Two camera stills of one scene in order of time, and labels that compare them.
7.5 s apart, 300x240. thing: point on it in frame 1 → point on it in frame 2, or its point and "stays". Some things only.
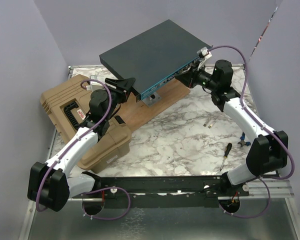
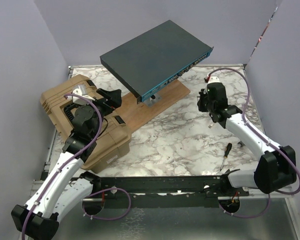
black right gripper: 188,77 → 204,93
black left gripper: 125,84 → 114,102
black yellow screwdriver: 229,146 stays
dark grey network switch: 152,59 stays
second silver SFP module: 211,124 stays
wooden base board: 134,112 stays
